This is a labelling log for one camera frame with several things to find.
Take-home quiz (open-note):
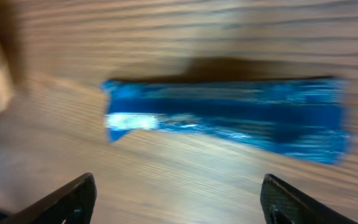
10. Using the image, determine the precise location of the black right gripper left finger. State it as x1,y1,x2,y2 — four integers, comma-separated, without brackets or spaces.
0,173,97,224

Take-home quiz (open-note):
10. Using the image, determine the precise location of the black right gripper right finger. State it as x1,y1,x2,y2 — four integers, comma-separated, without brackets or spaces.
260,174,357,224

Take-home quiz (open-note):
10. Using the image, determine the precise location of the blue oreo packet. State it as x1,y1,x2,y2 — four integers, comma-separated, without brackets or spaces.
101,78,350,164

